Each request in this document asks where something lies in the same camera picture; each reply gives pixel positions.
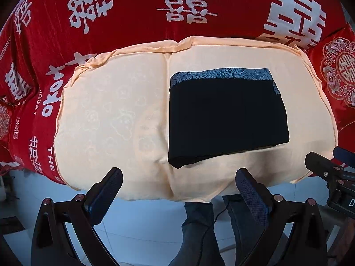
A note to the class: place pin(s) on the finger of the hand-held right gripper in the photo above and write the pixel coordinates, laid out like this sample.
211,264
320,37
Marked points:
321,166
345,156

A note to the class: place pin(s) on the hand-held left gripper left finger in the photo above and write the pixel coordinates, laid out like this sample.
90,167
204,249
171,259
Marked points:
106,196

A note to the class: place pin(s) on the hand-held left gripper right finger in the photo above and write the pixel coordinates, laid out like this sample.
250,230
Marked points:
251,196

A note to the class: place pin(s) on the black pants with patterned waistband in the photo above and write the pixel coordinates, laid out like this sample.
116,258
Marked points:
222,116

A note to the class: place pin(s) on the person's right leg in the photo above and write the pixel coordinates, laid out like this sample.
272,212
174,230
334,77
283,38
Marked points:
244,227

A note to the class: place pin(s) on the cream satin cushion mat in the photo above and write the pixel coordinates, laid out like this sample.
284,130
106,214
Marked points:
111,116

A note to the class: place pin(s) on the red embroidered pillow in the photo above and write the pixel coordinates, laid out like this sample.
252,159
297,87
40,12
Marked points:
341,66
16,83

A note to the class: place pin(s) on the red printed blanket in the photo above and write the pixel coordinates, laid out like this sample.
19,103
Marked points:
166,5

